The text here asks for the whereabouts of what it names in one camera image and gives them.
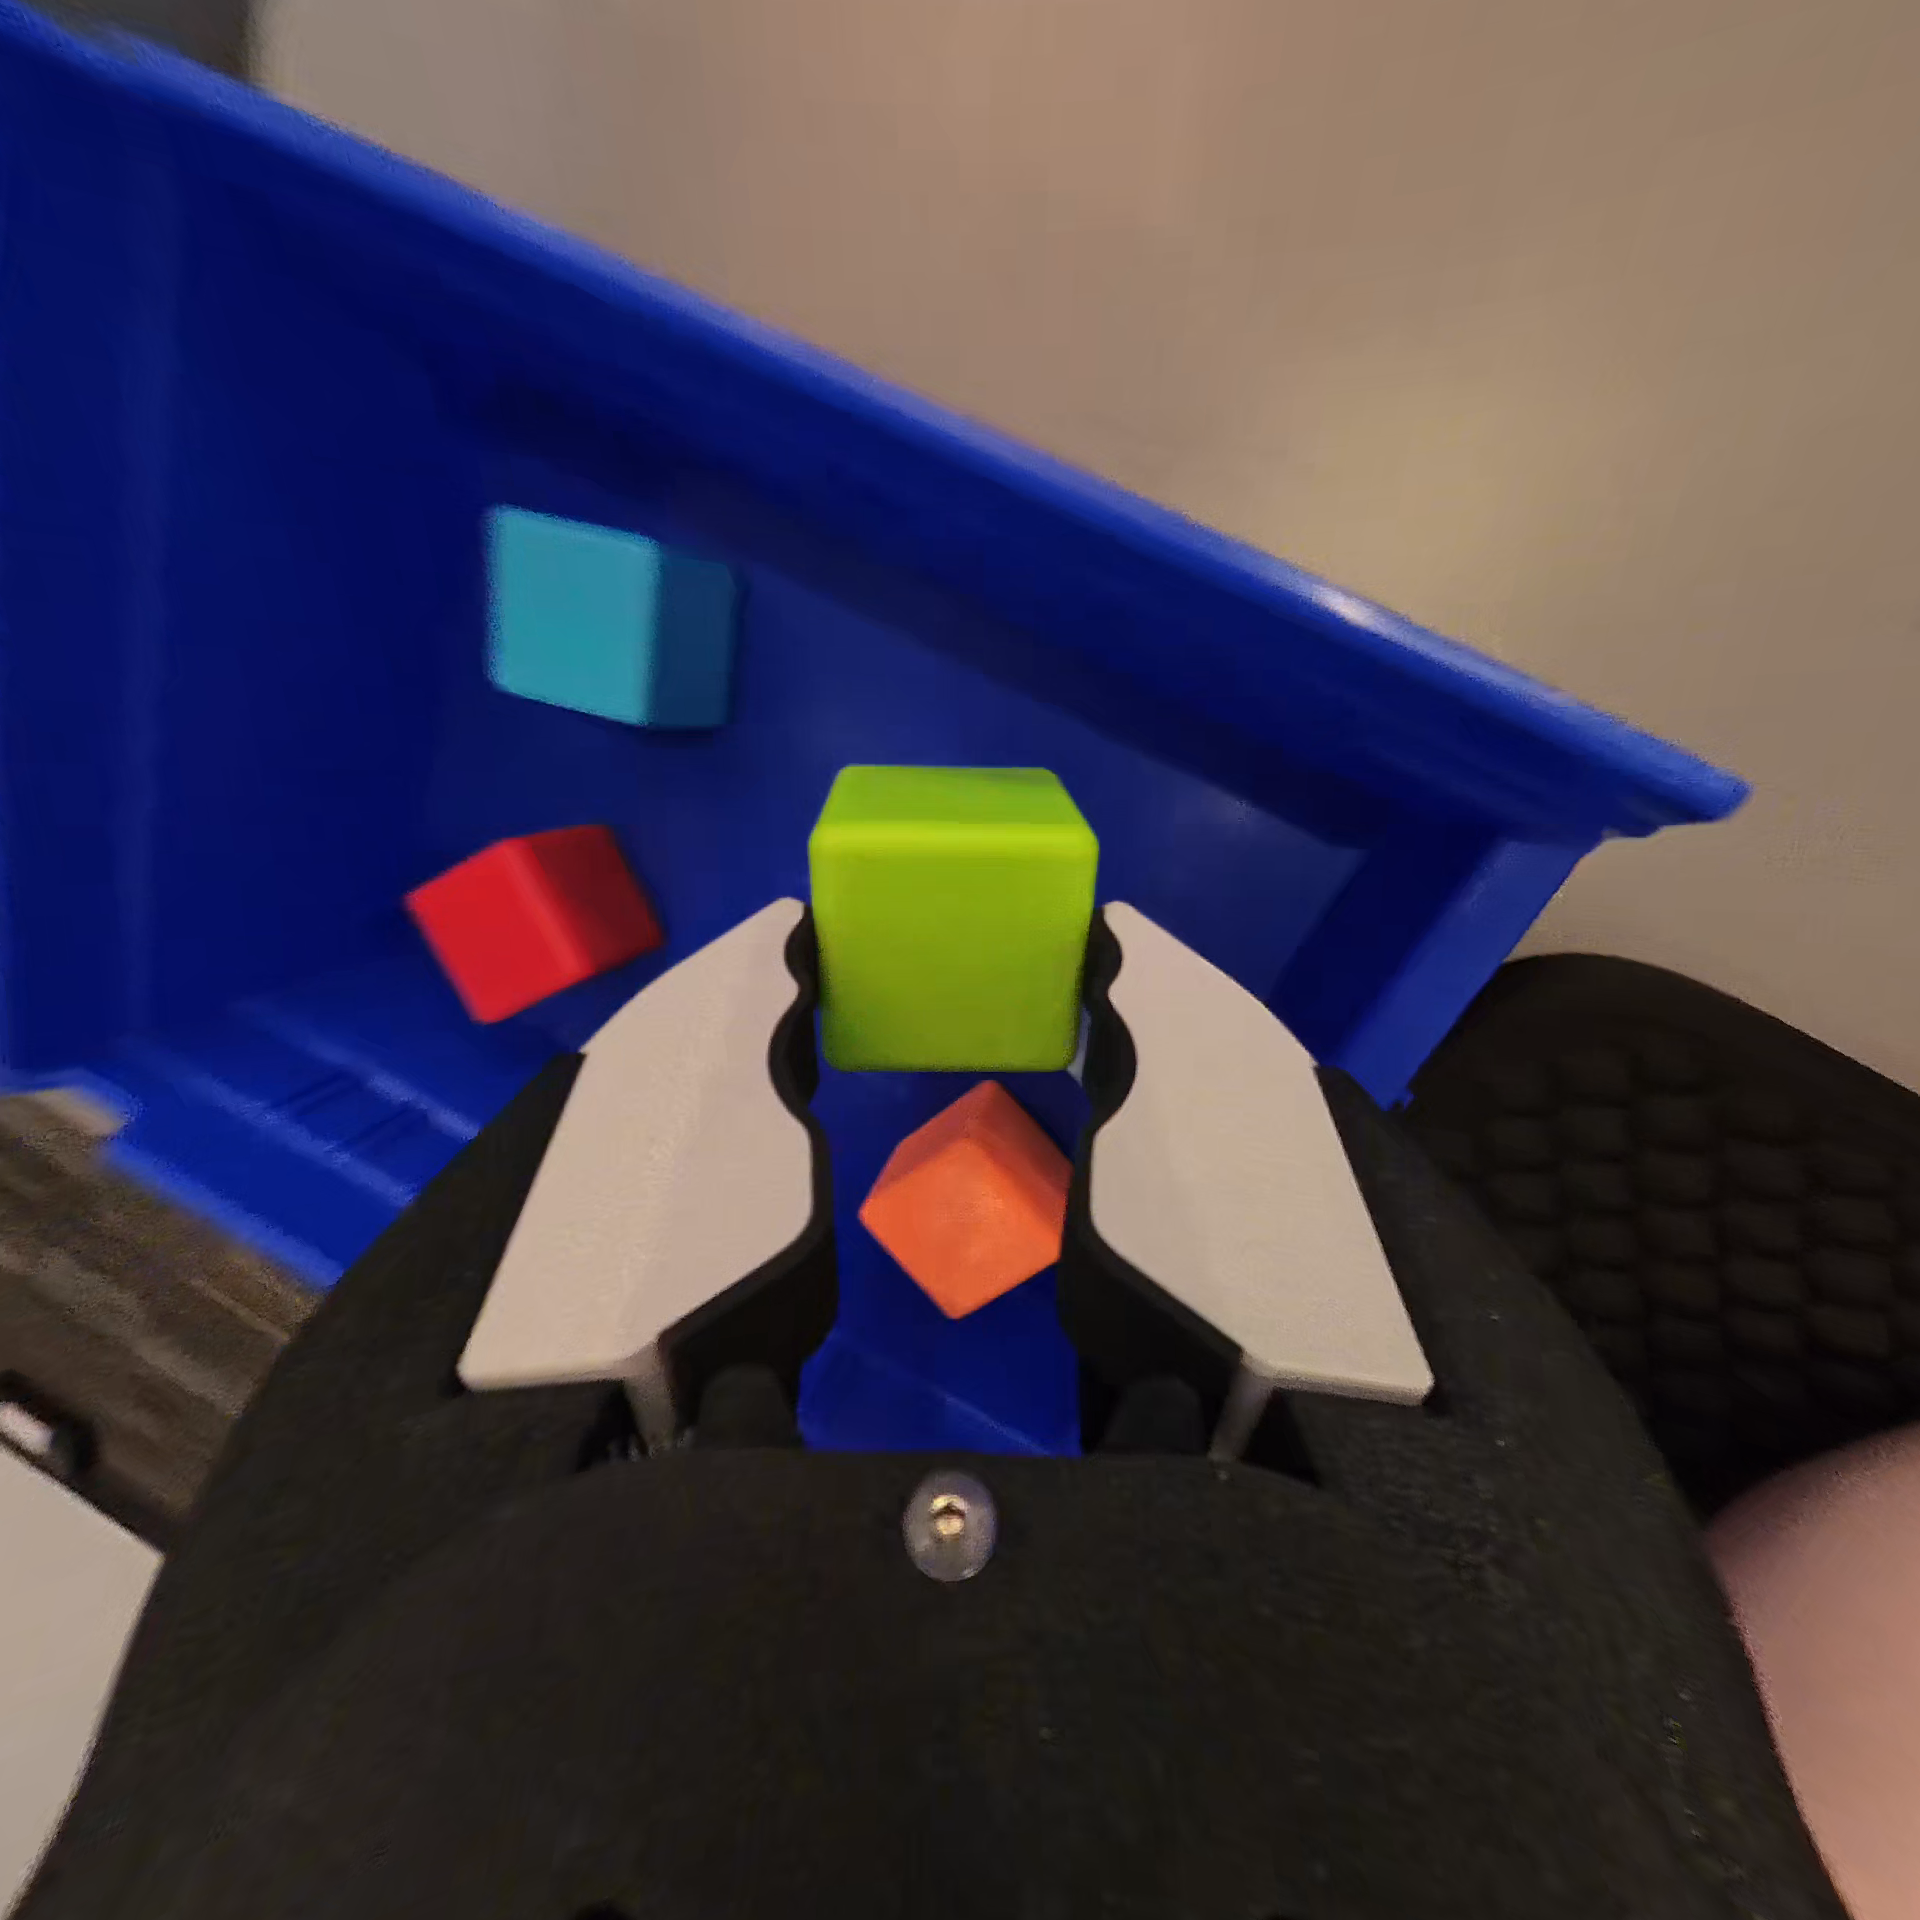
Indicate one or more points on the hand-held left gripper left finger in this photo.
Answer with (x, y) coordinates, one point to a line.
(636, 1201)

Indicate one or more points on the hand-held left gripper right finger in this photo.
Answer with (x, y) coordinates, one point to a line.
(1260, 1201)

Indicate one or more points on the orange magnetic cube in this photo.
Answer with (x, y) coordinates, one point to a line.
(967, 1201)

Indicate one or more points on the red magnetic cube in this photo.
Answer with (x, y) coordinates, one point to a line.
(535, 924)

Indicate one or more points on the green magnetic cube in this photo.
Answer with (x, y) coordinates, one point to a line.
(952, 916)

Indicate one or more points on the teal magnetic cube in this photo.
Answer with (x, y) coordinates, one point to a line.
(603, 616)

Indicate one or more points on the blue plastic bin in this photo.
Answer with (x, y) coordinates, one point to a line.
(300, 451)

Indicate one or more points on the black textured mat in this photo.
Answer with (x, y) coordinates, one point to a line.
(1711, 1201)

